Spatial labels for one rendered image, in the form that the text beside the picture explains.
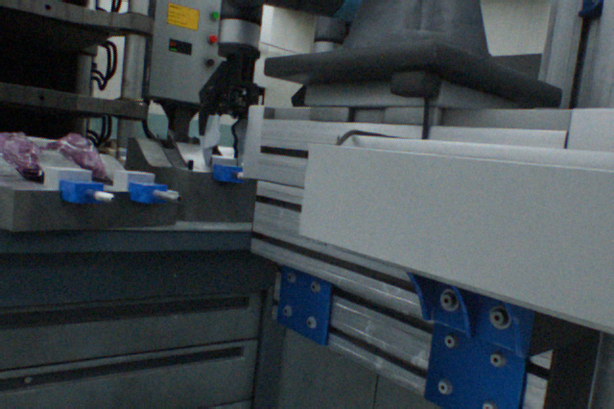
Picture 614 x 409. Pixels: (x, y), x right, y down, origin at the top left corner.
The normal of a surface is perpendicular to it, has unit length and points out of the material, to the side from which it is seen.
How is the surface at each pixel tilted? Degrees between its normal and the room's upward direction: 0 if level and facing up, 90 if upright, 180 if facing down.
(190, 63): 90
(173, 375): 90
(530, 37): 90
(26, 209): 90
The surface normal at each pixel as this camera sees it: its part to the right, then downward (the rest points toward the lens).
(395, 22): -0.37, -0.26
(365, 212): -0.75, -0.03
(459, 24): 0.38, -0.18
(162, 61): 0.58, 0.15
